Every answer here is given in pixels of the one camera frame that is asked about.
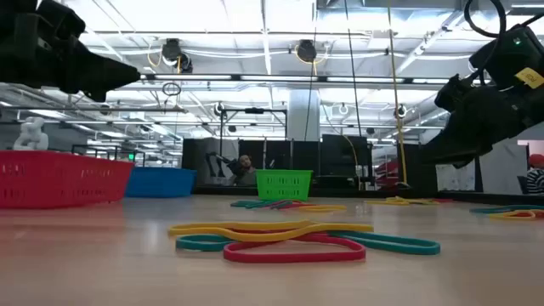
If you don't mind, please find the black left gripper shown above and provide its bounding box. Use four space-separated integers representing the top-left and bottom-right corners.
0 0 142 104

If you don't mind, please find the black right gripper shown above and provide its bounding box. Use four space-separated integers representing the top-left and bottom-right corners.
420 24 544 170

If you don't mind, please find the white patterned cloth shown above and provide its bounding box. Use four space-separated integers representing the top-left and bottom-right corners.
435 163 476 192

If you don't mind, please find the black partition panel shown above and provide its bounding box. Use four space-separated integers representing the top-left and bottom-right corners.
237 139 320 179
398 143 439 195

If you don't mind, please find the person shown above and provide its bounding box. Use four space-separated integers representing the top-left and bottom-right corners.
231 154 258 187
525 153 544 196

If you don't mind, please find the red bin rack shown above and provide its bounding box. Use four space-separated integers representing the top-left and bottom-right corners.
373 159 401 190

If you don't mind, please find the yellow label sticker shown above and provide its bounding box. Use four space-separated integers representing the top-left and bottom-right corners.
513 66 544 89

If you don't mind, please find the red plastic basket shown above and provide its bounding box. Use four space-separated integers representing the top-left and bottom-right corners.
0 149 135 209

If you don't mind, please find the blue plastic basket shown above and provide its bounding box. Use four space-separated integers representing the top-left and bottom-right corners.
124 167 197 199

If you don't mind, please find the dark partition panel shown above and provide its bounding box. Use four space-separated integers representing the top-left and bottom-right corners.
182 137 240 187

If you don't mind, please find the black tall cabinet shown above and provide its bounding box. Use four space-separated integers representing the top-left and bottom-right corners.
320 134 374 190

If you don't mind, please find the white building column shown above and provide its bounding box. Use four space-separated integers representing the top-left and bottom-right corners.
287 88 320 141

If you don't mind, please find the long ceiling light strip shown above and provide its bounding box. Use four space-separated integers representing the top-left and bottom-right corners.
139 73 490 85

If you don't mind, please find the green plastic basket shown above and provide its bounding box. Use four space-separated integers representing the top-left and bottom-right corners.
255 169 314 202

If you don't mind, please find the black metal rack frame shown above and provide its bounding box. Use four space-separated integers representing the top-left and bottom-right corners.
71 144 146 167

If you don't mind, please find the black ceiling cable reel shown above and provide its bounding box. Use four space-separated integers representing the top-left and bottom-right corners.
296 39 318 64
161 37 195 74

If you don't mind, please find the yellow power cable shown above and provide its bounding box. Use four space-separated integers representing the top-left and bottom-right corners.
387 0 409 186

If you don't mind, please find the black camera cable loop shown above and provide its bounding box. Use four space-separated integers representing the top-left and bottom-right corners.
462 0 507 82

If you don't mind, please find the black aluminium table frame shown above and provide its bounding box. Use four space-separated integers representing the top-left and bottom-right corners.
193 184 544 206

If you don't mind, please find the thin black power cable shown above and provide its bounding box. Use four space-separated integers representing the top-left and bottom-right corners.
343 0 363 137

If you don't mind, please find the black camera gantry frame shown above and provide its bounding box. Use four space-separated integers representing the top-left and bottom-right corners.
218 107 288 141

